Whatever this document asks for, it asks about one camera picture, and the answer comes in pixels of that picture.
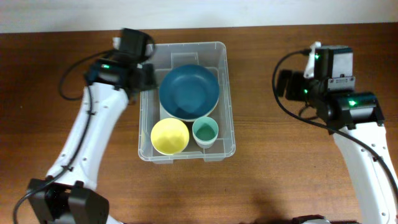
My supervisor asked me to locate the clear plastic storage bin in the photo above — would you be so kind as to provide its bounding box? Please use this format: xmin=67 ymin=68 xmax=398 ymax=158
xmin=138 ymin=42 xmax=236 ymax=164

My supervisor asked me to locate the cream plastic bowl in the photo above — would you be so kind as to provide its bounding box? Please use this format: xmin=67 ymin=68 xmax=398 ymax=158
xmin=159 ymin=63 xmax=221 ymax=123

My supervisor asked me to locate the cream plastic cup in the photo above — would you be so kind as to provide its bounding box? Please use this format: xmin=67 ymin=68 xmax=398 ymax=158
xmin=195 ymin=140 xmax=215 ymax=149

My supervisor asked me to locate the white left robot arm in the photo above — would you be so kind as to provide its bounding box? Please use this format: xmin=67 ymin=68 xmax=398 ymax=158
xmin=12 ymin=28 xmax=157 ymax=223

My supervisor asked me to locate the yellow small bowl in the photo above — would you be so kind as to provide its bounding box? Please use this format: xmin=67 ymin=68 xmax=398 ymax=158
xmin=150 ymin=118 xmax=190 ymax=156

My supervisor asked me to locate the mint green plastic cup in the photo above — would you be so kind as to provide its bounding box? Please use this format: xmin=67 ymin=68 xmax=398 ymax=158
xmin=192 ymin=116 xmax=219 ymax=141

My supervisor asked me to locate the blue plastic bowl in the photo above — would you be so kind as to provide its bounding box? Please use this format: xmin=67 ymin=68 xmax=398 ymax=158
xmin=158 ymin=63 xmax=221 ymax=119

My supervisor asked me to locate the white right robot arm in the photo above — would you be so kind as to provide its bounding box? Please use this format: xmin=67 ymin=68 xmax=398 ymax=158
xmin=271 ymin=42 xmax=397 ymax=223

